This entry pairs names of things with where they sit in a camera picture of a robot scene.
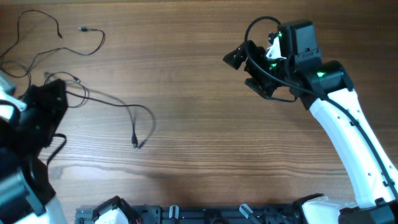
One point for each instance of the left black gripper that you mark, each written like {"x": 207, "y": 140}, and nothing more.
{"x": 39, "y": 97}

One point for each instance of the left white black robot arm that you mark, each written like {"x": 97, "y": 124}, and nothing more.
{"x": 26, "y": 193}

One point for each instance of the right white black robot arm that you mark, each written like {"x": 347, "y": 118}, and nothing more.
{"x": 293, "y": 59}

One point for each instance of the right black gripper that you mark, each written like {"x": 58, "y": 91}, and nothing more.
{"x": 265, "y": 90}

